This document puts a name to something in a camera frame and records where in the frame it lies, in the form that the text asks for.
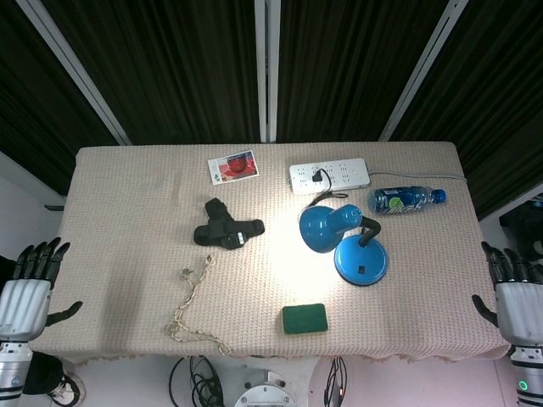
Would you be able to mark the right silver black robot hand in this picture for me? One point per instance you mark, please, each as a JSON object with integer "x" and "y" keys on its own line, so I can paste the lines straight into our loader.
{"x": 515, "y": 305}

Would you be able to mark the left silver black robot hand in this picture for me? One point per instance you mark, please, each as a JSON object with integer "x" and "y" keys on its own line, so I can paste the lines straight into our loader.
{"x": 23, "y": 305}

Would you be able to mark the blue desk lamp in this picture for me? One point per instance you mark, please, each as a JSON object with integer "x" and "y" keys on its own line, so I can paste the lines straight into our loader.
{"x": 343, "y": 243}

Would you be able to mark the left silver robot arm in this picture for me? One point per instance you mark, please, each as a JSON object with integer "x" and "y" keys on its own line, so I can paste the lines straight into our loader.
{"x": 12, "y": 369}

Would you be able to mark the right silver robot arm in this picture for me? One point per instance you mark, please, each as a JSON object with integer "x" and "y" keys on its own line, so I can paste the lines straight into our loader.
{"x": 526, "y": 377}

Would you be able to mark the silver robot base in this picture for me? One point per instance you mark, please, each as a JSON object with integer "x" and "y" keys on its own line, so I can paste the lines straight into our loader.
{"x": 265, "y": 388}

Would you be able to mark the black cloth bag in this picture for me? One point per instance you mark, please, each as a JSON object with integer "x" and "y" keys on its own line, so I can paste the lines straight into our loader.
{"x": 44, "y": 375}

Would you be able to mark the beige woven tablecloth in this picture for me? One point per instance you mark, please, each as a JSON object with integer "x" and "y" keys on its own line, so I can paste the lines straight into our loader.
{"x": 169, "y": 263}

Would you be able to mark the blue plastic drink bottle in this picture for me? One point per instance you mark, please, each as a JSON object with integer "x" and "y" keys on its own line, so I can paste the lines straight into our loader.
{"x": 403, "y": 200}

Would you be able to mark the green scouring sponge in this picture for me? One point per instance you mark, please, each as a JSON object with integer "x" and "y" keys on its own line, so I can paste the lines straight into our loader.
{"x": 305, "y": 319}

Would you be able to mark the white power strip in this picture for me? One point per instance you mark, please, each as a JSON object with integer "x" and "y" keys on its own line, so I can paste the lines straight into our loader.
{"x": 328, "y": 175}

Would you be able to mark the photo card with red bowl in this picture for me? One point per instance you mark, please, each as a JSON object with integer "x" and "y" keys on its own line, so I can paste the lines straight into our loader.
{"x": 234, "y": 168}

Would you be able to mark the white slanted frame post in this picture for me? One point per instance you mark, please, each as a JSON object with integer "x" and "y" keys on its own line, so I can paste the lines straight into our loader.
{"x": 424, "y": 70}
{"x": 72, "y": 70}

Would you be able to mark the white vertical frame post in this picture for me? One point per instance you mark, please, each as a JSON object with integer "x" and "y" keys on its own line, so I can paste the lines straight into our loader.
{"x": 268, "y": 70}

